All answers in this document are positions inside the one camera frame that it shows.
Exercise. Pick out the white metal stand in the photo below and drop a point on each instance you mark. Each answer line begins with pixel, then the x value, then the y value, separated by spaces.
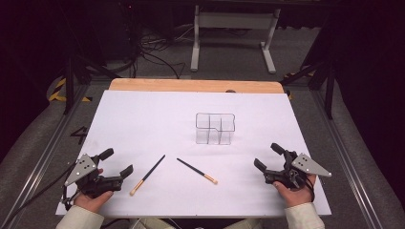
pixel 235 20

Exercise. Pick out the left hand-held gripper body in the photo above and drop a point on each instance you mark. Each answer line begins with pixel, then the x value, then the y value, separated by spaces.
pixel 102 184

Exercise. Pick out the wooden table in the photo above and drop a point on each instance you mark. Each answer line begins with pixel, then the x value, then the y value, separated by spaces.
pixel 191 86

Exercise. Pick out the white board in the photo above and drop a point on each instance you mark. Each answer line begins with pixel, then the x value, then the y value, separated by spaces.
pixel 159 127

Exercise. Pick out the clear plastic organizer box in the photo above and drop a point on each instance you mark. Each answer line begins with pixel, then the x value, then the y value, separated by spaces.
pixel 215 129

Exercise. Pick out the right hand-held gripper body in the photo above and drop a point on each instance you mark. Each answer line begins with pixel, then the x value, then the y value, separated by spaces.
pixel 288 178

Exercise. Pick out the person's right hand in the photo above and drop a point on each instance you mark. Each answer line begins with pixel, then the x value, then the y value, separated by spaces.
pixel 294 197

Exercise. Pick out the person's left hand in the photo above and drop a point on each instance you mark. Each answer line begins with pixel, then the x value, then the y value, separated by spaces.
pixel 92 203

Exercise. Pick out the dark equipment tower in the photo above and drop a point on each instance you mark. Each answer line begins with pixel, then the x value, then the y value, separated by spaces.
pixel 119 31

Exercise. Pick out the aluminium floor rail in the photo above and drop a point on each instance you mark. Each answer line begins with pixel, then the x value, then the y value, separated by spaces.
pixel 38 165
pixel 344 156

